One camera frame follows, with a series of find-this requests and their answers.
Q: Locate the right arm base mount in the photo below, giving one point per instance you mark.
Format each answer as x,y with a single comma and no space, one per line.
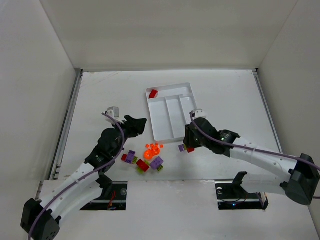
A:
232,196

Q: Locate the white divided sorting tray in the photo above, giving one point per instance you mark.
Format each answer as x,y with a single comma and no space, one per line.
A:
170,111

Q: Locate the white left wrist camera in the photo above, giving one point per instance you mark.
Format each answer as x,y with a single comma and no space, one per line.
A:
113,112

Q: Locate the red curved lego brick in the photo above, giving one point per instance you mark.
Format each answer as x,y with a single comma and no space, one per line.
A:
190,149

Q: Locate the red flower lego brick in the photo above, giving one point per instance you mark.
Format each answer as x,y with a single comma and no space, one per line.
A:
153,94

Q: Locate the small red lego brick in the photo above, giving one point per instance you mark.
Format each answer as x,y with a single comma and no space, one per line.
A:
124,156

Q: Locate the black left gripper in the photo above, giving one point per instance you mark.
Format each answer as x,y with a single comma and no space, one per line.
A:
130,125

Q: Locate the lime green small lego brick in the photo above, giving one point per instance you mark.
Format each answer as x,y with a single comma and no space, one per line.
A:
134,160

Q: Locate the purple long lego brick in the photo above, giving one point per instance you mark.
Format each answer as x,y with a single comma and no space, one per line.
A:
130,157

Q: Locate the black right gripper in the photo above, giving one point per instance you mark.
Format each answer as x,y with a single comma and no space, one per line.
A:
189,139

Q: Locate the small orange lego pieces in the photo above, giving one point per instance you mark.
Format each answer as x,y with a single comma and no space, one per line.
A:
154,145

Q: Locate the red square lego brick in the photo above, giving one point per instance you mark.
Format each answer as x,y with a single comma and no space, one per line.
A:
143,165

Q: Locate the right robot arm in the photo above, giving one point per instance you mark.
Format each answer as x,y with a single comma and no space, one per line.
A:
297,178

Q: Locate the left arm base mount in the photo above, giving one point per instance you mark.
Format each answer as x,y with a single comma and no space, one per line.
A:
113,196

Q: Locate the lime lego under purple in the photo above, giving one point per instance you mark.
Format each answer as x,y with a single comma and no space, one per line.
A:
160,168

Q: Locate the purple sloped lego brick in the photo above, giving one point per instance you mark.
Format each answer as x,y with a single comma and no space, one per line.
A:
156,163

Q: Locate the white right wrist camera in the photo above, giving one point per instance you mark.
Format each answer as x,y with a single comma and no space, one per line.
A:
199,113

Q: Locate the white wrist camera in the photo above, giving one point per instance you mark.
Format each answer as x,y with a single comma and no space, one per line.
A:
199,113
113,112

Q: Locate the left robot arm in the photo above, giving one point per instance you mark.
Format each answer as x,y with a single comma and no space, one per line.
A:
42,219

